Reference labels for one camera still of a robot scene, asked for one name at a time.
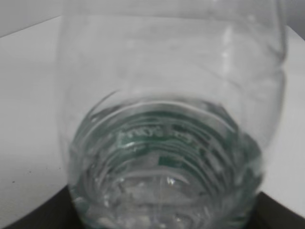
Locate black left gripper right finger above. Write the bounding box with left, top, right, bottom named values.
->
left=247, top=192, right=305, bottom=229

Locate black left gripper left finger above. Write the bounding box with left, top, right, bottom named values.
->
left=5, top=187, right=81, bottom=229

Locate clear cestbon water bottle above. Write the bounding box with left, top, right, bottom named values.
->
left=56, top=0, right=286, bottom=229

